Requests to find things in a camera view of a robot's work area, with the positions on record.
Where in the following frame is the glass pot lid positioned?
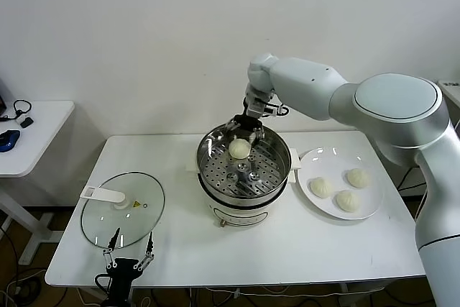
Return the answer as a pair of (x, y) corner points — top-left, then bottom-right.
(80, 171), (166, 249)

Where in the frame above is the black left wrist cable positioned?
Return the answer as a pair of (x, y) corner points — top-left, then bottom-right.
(93, 273), (111, 299)

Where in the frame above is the white steamed baozi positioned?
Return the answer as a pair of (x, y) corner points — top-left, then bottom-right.
(309, 176), (334, 199)
(336, 190), (361, 214)
(228, 138), (251, 160)
(346, 168), (370, 189)

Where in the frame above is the white hanging cable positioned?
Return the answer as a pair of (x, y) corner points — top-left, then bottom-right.
(415, 184), (428, 220)

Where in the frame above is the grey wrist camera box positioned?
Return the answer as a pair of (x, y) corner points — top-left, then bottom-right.
(247, 95), (280, 118)

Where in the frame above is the blue computer mouse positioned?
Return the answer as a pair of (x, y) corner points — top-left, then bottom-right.
(0, 129), (22, 152)

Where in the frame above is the black earphone cable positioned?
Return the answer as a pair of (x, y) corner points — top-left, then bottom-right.
(0, 100), (33, 123)

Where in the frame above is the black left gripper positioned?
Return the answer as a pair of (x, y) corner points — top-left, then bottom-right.
(101, 227), (156, 307)

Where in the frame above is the white side table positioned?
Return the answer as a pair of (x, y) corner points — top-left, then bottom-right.
(0, 101), (76, 267)

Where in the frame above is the round white plate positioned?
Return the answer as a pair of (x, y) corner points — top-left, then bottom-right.
(296, 147), (384, 221)

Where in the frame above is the white electric cooker pot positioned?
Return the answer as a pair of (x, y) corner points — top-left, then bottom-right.
(185, 148), (303, 229)

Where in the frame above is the perforated steel steamer basket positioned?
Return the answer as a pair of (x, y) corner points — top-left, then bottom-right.
(195, 122), (292, 207)

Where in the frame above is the black power adapter cable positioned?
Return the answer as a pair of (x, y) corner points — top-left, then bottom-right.
(397, 166), (428, 191)

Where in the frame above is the white desk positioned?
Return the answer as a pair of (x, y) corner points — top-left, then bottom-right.
(437, 80), (460, 121)

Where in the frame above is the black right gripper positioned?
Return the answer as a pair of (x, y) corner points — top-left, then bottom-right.
(224, 114), (267, 147)

